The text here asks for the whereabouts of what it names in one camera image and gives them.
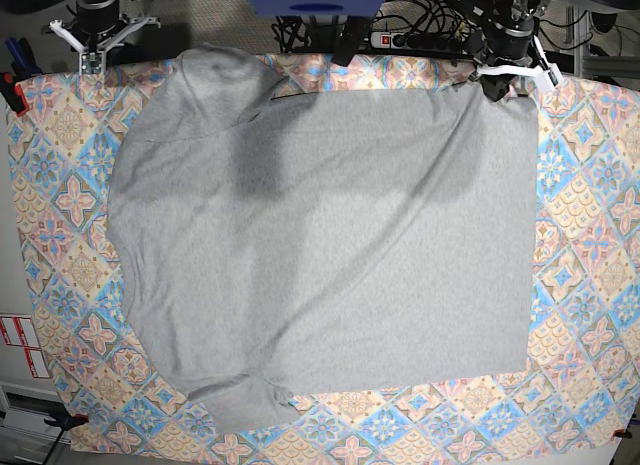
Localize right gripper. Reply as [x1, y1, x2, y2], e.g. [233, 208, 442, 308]
[74, 0, 123, 45]

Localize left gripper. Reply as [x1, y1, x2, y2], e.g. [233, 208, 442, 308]
[480, 15, 535, 103]

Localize grey T-shirt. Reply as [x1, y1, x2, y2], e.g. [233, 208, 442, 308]
[107, 47, 538, 433]

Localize left edge spring clamp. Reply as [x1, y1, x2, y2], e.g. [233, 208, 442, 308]
[1, 37, 30, 117]

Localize white power strip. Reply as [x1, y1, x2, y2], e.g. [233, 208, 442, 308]
[368, 31, 463, 53]

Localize black table clamp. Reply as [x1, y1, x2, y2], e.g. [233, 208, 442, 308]
[331, 16, 372, 67]

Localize red white labels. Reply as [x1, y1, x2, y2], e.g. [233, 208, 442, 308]
[1, 314, 50, 379]

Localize bottom right spring clamp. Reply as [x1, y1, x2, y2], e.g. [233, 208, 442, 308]
[613, 429, 633, 439]

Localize bottom left spring clamp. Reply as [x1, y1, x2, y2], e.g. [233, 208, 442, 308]
[44, 413, 89, 431]

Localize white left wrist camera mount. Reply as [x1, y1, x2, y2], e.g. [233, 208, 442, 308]
[475, 36, 564, 93]

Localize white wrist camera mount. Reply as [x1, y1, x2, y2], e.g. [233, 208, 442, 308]
[475, 36, 564, 93]
[49, 15, 161, 76]

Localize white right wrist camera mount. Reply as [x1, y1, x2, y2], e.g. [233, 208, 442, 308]
[49, 15, 161, 76]

